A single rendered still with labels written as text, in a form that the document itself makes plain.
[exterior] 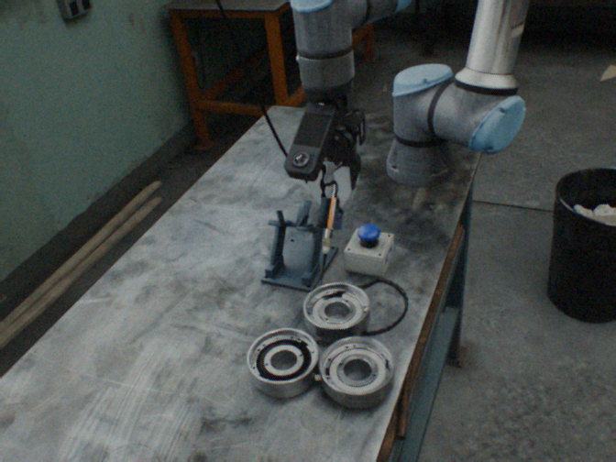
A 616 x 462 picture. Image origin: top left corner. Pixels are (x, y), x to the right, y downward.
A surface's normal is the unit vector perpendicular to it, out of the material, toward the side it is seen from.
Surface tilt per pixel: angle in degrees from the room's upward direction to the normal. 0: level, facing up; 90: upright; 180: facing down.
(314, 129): 31
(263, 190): 0
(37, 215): 90
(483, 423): 0
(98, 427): 0
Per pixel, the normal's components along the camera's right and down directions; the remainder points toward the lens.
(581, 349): -0.10, -0.80
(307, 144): -0.26, -0.39
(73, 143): 0.92, 0.15
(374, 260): -0.38, 0.58
